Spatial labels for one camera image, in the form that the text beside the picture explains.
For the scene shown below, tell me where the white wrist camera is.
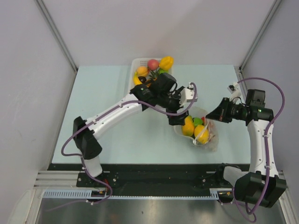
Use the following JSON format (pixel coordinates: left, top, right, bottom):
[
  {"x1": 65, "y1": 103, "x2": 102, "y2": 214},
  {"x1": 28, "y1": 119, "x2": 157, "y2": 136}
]
[
  {"x1": 178, "y1": 83, "x2": 198, "y2": 106},
  {"x1": 228, "y1": 82, "x2": 242, "y2": 103}
]

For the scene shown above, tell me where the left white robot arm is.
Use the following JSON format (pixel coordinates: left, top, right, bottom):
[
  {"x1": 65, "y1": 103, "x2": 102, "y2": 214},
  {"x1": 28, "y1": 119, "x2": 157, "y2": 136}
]
[{"x1": 73, "y1": 73, "x2": 194, "y2": 187}]

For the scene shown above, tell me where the white plastic fruit basket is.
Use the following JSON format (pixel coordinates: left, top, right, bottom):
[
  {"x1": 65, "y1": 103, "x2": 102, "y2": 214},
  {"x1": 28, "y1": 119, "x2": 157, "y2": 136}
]
[{"x1": 127, "y1": 57, "x2": 173, "y2": 92}]

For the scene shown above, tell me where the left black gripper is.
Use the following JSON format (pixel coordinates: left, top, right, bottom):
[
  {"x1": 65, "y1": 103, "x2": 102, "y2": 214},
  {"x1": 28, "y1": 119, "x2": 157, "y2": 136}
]
[{"x1": 157, "y1": 87, "x2": 189, "y2": 126}]

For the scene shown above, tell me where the clear zip top bag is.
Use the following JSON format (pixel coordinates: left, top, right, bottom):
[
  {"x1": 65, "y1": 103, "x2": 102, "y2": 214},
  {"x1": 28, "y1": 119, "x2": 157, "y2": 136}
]
[{"x1": 173, "y1": 106, "x2": 219, "y2": 151}]

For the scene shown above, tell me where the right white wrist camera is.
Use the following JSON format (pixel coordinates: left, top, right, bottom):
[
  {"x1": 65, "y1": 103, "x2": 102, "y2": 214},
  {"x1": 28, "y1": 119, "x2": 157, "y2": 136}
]
[{"x1": 228, "y1": 82, "x2": 242, "y2": 103}]

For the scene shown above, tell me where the yellow toy banana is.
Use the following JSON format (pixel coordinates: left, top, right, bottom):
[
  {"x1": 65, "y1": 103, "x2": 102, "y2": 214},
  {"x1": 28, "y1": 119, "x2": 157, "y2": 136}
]
[{"x1": 133, "y1": 72, "x2": 142, "y2": 85}]

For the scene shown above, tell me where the orange toy peach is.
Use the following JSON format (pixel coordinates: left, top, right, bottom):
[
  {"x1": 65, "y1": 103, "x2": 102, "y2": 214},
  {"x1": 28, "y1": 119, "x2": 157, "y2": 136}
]
[{"x1": 135, "y1": 66, "x2": 149, "y2": 77}]

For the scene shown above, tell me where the white slotted cable duct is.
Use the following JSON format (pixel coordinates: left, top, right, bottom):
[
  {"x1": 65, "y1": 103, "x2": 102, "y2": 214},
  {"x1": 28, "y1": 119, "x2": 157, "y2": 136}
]
[{"x1": 43, "y1": 188, "x2": 232, "y2": 200}]

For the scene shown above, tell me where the orange toy pineapple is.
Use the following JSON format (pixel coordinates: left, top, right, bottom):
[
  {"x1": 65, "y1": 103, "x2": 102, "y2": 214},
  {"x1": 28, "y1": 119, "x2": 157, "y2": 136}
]
[{"x1": 147, "y1": 71, "x2": 159, "y2": 81}]

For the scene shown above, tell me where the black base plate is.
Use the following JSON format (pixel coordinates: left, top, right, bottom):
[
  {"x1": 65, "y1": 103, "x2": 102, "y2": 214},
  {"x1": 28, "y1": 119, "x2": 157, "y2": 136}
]
[{"x1": 48, "y1": 163, "x2": 231, "y2": 192}]

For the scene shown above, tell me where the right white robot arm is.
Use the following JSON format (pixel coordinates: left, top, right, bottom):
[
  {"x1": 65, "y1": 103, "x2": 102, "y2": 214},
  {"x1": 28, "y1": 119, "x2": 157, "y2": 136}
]
[{"x1": 206, "y1": 89, "x2": 287, "y2": 208}]

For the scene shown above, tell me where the orange yellow toy mango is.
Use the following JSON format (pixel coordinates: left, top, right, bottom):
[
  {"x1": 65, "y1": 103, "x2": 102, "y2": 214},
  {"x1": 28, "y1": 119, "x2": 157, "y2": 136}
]
[{"x1": 181, "y1": 116, "x2": 195, "y2": 137}]

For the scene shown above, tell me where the red yellow toy apple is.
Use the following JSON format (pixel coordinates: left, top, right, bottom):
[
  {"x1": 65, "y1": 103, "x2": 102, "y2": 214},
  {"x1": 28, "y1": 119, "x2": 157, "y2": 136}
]
[{"x1": 203, "y1": 117, "x2": 215, "y2": 141}]

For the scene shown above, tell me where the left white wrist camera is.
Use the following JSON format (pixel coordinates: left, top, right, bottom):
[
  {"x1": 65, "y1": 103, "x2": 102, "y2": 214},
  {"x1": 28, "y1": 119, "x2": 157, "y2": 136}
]
[{"x1": 178, "y1": 83, "x2": 198, "y2": 106}]

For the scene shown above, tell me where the yellow toy lemon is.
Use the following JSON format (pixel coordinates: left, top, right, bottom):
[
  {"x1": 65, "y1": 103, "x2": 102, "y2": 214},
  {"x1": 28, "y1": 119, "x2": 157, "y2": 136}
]
[{"x1": 194, "y1": 125, "x2": 209, "y2": 144}]

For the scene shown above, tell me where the small green toy fruit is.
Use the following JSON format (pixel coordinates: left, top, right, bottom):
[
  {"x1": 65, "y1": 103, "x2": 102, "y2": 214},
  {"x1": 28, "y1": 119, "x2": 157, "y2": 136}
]
[{"x1": 158, "y1": 68, "x2": 168, "y2": 74}]

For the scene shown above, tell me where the pink toy peach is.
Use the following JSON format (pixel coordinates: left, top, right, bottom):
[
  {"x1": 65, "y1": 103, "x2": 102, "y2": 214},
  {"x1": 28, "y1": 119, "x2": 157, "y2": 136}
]
[{"x1": 147, "y1": 59, "x2": 159, "y2": 71}]

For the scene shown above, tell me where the yellow toy bell pepper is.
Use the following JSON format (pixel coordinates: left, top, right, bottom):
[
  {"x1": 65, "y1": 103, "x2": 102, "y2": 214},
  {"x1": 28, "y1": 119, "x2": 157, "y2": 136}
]
[{"x1": 159, "y1": 56, "x2": 174, "y2": 70}]

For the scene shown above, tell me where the green striped toy melon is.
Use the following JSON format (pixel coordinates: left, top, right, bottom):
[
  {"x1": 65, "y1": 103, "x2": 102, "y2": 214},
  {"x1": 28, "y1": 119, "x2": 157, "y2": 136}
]
[{"x1": 192, "y1": 117, "x2": 204, "y2": 127}]

